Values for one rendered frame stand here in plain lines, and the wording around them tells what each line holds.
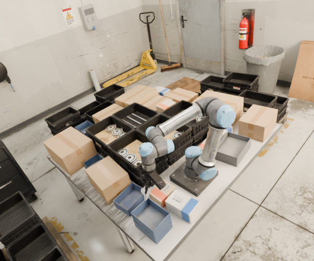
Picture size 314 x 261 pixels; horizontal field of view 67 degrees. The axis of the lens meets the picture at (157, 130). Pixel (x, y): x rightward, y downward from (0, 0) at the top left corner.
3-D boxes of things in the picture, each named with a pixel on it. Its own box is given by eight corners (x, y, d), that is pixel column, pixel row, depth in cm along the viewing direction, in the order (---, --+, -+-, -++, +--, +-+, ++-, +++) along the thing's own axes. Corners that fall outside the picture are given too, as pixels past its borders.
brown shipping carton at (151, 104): (160, 106, 278) (158, 95, 269) (174, 111, 264) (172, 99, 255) (142, 119, 262) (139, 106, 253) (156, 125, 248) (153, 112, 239)
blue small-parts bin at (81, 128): (99, 131, 244) (97, 126, 240) (86, 139, 236) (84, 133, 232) (89, 125, 257) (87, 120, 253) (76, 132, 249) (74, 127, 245)
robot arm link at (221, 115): (203, 167, 171) (223, 97, 143) (215, 180, 160) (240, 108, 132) (189, 170, 166) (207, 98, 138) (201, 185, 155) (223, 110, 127)
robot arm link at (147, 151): (156, 146, 125) (141, 151, 123) (158, 162, 131) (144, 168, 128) (150, 139, 131) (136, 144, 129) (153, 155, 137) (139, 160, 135)
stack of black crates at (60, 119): (80, 130, 371) (69, 105, 345) (90, 137, 352) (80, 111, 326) (57, 144, 351) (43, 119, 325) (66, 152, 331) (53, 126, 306)
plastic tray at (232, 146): (227, 135, 207) (227, 131, 204) (251, 142, 195) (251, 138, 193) (213, 154, 191) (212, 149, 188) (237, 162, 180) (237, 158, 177)
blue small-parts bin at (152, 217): (171, 220, 148) (170, 213, 144) (154, 237, 140) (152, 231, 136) (149, 203, 160) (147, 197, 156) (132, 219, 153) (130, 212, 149)
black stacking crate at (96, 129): (137, 139, 215) (134, 129, 209) (110, 157, 201) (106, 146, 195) (114, 125, 242) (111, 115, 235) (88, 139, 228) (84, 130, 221)
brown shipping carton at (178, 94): (199, 106, 265) (198, 93, 255) (186, 115, 254) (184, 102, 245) (179, 99, 284) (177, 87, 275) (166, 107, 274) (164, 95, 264)
